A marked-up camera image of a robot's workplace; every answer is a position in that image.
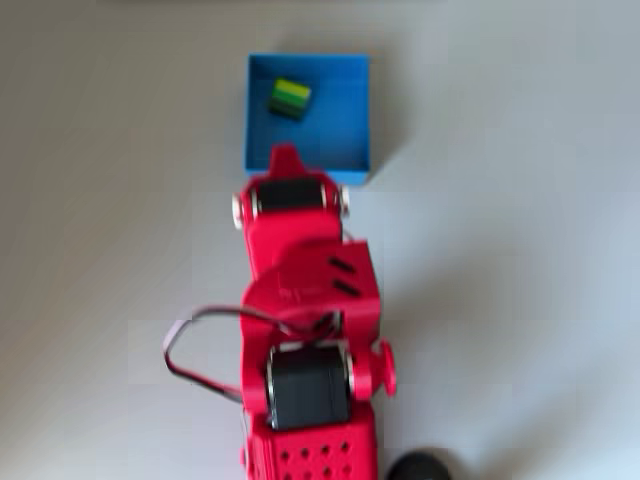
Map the blue plastic box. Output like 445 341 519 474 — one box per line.
243 52 375 189

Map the black looped servo cable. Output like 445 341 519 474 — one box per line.
160 305 346 401

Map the green lego brick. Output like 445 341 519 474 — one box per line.
266 77 313 123

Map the black round knob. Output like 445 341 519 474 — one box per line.
387 447 459 480

